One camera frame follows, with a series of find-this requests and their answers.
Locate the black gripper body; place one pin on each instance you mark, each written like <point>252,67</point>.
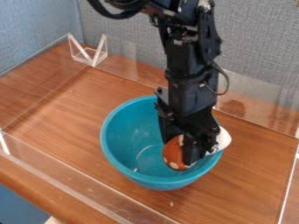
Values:
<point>187,101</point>

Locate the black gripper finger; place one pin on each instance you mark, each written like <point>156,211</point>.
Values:
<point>196,146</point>
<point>168,128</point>

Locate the red and white toy mushroom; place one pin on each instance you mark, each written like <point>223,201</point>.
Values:
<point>172,150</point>

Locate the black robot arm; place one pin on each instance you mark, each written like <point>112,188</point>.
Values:
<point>191,45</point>

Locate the blue plastic bowl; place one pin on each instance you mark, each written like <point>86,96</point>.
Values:
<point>132,146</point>

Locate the clear acrylic corner bracket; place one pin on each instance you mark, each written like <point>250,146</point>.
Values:
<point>88,55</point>

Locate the clear acrylic barrier wall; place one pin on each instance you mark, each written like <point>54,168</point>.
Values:
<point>83,154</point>

